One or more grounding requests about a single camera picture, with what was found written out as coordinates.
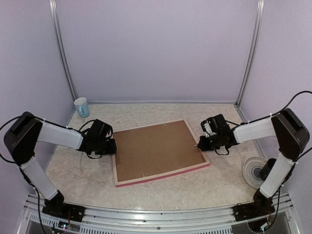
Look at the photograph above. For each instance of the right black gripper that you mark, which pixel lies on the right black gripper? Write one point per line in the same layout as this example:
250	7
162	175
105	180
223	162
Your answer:
203	146

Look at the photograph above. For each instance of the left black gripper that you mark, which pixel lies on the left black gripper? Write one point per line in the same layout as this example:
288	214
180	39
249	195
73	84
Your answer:
112	148

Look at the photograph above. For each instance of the brown cardboard backing board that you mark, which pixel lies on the brown cardboard backing board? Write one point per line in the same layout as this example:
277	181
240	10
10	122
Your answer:
156	151

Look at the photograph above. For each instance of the pink wooden picture frame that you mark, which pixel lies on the pink wooden picture frame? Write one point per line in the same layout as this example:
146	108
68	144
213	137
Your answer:
158	179

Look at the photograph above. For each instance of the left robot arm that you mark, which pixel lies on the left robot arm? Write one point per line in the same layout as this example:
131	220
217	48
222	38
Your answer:
31	141

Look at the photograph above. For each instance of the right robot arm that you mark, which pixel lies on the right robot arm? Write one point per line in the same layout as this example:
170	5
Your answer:
286	131

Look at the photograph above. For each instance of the light blue mug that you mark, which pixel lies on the light blue mug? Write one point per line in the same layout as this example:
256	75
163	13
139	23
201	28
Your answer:
81	106

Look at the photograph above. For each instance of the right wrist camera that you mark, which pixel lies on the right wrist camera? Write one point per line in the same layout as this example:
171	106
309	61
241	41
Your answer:
205	125

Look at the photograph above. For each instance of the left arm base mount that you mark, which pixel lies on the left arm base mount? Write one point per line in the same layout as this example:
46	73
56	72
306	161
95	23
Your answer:
58	208

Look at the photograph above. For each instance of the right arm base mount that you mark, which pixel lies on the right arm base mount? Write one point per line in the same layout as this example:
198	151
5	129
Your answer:
260	206

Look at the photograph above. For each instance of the front aluminium rail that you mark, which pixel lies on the front aluminium rail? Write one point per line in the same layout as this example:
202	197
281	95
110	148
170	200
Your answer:
96	220

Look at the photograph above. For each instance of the left aluminium corner post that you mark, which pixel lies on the left aluminium corner post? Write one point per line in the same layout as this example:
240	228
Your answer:
61	49

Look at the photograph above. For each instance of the aluminium corner post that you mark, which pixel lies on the aluminium corner post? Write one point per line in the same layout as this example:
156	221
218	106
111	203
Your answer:
252	52
61	49

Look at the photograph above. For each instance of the right aluminium corner post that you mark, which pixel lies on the right aluminium corner post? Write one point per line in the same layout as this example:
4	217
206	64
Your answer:
252	52

